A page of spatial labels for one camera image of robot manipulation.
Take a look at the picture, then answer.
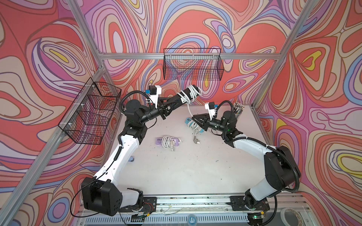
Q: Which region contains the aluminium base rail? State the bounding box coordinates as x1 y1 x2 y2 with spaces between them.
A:
75 193 318 226

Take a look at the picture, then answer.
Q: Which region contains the aluminium frame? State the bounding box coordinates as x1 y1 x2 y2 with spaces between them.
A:
0 0 323 226

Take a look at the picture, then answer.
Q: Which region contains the black wire basket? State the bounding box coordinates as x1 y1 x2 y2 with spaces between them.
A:
163 47 224 81
58 78 122 145

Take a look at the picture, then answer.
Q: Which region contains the metal cup of pens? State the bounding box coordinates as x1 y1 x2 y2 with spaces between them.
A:
233 102 245 120

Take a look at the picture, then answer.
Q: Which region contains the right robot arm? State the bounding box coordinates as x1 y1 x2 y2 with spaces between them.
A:
191 102 301 211

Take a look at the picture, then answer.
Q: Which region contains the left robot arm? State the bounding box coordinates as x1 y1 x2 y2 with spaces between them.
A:
79 88 195 216

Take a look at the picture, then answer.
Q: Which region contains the black wire basket back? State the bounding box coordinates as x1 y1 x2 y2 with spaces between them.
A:
163 47 224 81

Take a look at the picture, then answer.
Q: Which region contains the black wire basket left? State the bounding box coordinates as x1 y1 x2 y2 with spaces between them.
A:
58 78 122 145

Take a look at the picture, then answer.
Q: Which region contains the purple power strip with cord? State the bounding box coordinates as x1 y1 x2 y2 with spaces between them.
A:
156 135 182 152

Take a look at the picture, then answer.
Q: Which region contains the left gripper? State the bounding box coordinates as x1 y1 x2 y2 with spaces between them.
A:
138 99 177 127

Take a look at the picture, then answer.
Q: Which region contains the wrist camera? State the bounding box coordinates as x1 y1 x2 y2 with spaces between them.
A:
205 102 218 120
146 85 162 108

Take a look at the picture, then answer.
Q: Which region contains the black power strip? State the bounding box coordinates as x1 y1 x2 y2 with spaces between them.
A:
176 85 202 104

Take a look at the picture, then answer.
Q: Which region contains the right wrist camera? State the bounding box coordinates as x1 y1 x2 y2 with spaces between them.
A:
205 102 218 120

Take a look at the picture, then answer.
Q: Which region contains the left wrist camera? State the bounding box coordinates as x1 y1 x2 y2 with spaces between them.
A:
146 85 162 108

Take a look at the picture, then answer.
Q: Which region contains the blue power strip with cord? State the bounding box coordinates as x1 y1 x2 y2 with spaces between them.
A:
185 118 205 135

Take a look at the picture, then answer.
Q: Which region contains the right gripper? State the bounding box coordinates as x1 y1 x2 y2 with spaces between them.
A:
191 113 227 133

